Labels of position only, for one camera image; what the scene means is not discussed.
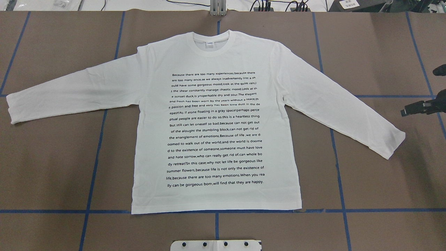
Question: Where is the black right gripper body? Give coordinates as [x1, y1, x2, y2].
[422, 98, 446, 115]

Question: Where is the white long-sleeve printed shirt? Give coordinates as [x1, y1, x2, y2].
[7, 30, 406, 214]

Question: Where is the black box with white label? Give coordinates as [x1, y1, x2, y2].
[329, 0, 386, 12]

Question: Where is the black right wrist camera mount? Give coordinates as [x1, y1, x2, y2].
[433, 64, 446, 76]

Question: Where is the aluminium frame post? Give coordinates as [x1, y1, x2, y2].
[210, 0, 227, 16]

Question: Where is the white camera stand base plate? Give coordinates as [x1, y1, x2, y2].
[170, 239, 262, 251]

